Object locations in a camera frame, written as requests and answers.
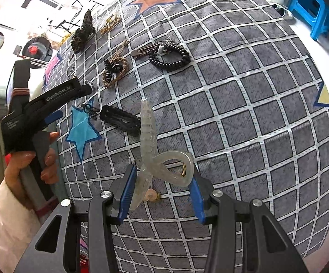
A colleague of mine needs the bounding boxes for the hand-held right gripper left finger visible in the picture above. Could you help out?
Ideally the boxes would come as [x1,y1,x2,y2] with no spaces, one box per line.
[14,163,138,273]

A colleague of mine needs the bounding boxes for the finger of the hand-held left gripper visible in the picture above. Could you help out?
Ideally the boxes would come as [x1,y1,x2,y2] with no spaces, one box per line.
[7,59,31,107]
[30,77,93,126]

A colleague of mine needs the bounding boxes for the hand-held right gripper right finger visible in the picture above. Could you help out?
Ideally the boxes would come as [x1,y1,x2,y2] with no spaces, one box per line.
[187,175,310,273]

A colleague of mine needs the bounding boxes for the clear hair claw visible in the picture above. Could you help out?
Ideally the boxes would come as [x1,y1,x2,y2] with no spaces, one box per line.
[129,98,195,211]

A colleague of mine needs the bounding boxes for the person's left forearm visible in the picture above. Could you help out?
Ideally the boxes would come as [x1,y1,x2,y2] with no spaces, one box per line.
[0,180,57,273]

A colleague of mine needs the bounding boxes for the person's left hand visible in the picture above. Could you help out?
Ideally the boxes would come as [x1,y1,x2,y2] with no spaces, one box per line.
[4,131,60,197]

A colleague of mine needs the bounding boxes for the small pink flower clip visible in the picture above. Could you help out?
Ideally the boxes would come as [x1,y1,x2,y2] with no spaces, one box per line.
[143,189,162,203]

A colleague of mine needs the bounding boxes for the black round fan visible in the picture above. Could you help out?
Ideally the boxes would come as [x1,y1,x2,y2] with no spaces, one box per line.
[21,36,54,63]

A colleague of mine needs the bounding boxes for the small black hairpin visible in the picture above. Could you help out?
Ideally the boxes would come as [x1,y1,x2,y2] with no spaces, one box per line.
[81,104,100,120]

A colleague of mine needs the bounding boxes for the small black hair claw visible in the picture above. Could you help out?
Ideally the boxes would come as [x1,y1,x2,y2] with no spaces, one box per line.
[104,58,127,76]

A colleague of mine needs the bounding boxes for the black snap hair clip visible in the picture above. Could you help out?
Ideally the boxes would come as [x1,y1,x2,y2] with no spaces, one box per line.
[99,105,142,133]

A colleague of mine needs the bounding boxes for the leopard print hair bow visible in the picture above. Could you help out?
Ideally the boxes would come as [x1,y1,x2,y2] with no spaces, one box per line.
[70,9,95,52]

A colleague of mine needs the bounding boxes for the black folding chair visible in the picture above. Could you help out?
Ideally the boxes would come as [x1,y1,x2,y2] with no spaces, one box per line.
[49,0,105,30]

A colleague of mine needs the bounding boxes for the metal hair clip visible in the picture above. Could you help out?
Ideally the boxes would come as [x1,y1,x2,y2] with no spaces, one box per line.
[130,44,165,59]

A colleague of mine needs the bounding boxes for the grey checked star tablecloth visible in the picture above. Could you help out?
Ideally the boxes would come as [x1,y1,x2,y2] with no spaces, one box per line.
[41,0,329,262]

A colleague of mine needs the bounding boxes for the grey slipper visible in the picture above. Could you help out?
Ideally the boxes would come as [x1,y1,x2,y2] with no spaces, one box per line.
[269,2,294,20]

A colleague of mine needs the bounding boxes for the blue plastic stool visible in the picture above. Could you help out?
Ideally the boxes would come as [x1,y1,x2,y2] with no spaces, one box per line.
[288,0,329,42]

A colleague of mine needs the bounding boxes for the gold hair tie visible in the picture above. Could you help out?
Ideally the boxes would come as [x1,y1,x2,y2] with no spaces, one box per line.
[100,14,121,35]

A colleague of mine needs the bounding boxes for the black spiral hair tie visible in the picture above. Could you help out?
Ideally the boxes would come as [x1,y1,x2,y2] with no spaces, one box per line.
[148,44,190,69]

